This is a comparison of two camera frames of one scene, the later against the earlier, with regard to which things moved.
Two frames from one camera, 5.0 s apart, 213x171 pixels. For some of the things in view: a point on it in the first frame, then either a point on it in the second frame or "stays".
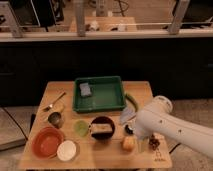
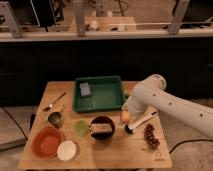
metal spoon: [46, 109] stays
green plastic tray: [107, 94] stays
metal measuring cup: [56, 119] stays
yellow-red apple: [128, 143] to [125, 116]
